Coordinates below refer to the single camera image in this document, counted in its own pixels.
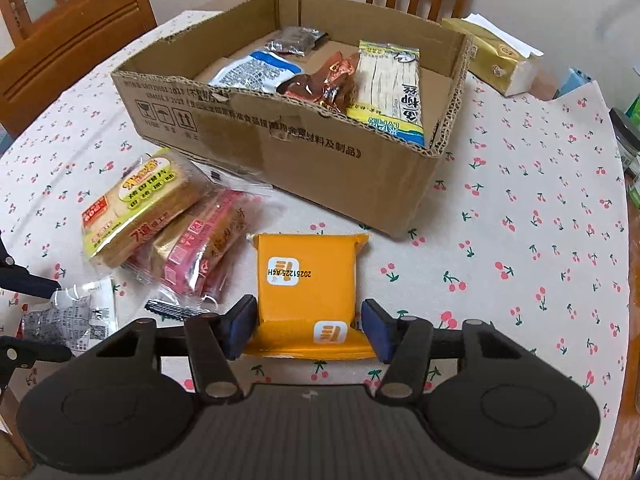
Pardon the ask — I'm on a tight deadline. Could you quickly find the black red beef snack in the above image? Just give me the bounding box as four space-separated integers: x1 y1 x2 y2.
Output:
144 299 218 322

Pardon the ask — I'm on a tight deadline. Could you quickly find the pink biscuit pack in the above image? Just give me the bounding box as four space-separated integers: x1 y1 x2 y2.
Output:
125 185 264 302

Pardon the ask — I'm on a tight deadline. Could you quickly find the orange square snack pack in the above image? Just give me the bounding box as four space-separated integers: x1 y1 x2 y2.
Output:
245 233 374 361

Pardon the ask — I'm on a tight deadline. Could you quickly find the long yellow blue noodle snack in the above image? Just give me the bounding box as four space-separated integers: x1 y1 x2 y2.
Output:
346 40 425 148

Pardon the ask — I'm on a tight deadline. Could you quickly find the brown orange snack bag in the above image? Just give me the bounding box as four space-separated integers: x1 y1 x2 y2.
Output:
277 52 360 114

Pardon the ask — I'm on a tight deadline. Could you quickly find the white blue snack bag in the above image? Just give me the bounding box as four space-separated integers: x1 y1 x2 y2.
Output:
209 50 304 93

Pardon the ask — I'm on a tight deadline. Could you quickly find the small dark clear snack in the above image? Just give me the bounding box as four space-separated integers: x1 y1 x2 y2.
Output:
265 26 328 56

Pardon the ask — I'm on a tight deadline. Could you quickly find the cherry print tablecloth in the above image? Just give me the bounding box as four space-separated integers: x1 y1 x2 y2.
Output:
1 11 629 476

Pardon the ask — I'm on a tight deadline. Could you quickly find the wooden chair left side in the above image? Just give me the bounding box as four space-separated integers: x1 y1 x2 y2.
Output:
1 0 156 138

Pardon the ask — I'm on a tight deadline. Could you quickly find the brown cardboard box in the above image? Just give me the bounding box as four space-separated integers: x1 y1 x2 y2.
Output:
112 0 472 237

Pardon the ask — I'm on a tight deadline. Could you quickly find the gold tissue pack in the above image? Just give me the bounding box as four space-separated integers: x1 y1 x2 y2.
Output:
440 13 544 98

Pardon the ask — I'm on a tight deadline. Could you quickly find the dark lid jar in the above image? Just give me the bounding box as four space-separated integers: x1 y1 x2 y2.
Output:
608 107 640 177

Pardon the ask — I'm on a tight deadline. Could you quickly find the light blue box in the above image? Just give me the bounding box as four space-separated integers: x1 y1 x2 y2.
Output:
554 67 592 99

